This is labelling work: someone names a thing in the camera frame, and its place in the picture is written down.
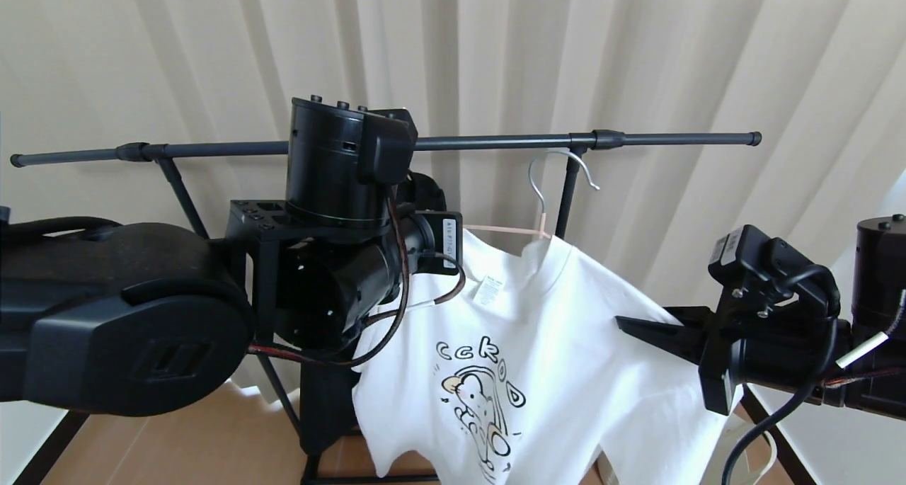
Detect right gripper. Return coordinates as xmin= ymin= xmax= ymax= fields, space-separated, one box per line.
xmin=614 ymin=306 xmax=855 ymax=416

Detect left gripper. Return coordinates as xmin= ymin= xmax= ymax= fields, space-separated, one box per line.
xmin=275 ymin=211 xmax=466 ymax=350

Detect black shorts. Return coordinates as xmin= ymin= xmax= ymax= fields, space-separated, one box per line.
xmin=297 ymin=172 xmax=450 ymax=459

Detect white garment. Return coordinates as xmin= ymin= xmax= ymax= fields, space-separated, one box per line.
xmin=352 ymin=229 xmax=744 ymax=485

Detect pink clothes hanger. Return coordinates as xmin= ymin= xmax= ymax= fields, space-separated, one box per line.
xmin=464 ymin=149 xmax=601 ymax=241

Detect white laundry basket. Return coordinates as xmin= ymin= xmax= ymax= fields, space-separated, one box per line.
xmin=598 ymin=411 xmax=778 ymax=485

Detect black clothes rack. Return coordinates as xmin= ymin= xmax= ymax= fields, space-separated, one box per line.
xmin=11 ymin=131 xmax=763 ymax=485

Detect beige curtain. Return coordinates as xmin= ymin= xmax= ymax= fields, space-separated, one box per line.
xmin=0 ymin=0 xmax=906 ymax=401

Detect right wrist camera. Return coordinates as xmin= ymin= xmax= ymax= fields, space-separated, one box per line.
xmin=708 ymin=224 xmax=842 ymax=319

